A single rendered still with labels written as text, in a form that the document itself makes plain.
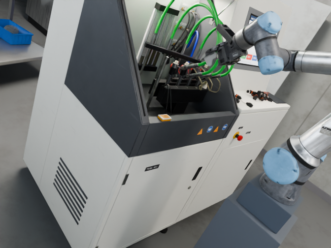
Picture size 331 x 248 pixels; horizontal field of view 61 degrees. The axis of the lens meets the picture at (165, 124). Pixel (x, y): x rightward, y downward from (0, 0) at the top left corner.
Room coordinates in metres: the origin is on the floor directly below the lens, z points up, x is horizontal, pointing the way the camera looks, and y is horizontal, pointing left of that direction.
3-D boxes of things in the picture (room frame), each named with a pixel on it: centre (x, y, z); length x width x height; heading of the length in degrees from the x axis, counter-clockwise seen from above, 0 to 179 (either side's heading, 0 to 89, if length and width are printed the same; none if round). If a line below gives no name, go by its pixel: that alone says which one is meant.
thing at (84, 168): (1.34, 0.10, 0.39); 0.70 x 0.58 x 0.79; 143
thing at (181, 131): (1.18, -0.12, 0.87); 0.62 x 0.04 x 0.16; 143
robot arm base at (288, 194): (0.95, -0.50, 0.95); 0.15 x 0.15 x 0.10
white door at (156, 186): (1.17, -0.13, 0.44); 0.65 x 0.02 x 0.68; 143
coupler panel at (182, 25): (1.68, 0.14, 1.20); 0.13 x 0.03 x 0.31; 143
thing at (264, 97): (1.83, -0.48, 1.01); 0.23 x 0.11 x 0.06; 143
